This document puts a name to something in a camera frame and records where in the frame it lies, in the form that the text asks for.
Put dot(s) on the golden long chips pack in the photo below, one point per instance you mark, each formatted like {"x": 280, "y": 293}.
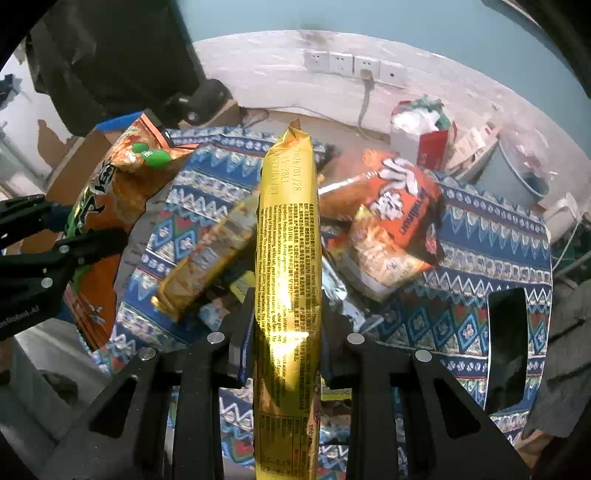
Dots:
{"x": 206, "y": 261}

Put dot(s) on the black phone on bed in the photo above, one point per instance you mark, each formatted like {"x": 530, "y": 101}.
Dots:
{"x": 508, "y": 334}

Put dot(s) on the grey plug with cable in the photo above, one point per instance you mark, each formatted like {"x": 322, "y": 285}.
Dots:
{"x": 368, "y": 87}

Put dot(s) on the orange crispy snack bag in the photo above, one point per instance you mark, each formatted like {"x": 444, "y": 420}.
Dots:
{"x": 370, "y": 260}

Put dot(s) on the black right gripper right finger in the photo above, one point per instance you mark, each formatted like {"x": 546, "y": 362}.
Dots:
{"x": 447, "y": 434}

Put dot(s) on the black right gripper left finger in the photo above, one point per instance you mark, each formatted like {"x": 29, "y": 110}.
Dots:
{"x": 159, "y": 417}

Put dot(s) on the white wall socket strip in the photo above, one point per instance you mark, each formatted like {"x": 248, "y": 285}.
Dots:
{"x": 358, "y": 66}

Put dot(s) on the grey-blue waste bin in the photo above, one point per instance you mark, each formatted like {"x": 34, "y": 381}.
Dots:
{"x": 514, "y": 176}

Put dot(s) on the white red paper bag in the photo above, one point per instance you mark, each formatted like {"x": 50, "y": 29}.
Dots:
{"x": 423, "y": 132}

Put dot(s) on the yellow long snack pack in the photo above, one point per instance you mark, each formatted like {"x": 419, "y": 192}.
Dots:
{"x": 288, "y": 311}

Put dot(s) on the black orange noodle snack bag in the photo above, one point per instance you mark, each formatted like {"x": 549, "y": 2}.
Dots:
{"x": 405, "y": 200}

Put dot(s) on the small brown cardboard box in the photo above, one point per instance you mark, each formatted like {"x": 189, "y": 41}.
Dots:
{"x": 230, "y": 114}

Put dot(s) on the orange green-label snack bag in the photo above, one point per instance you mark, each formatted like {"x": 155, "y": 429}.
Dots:
{"x": 95, "y": 292}

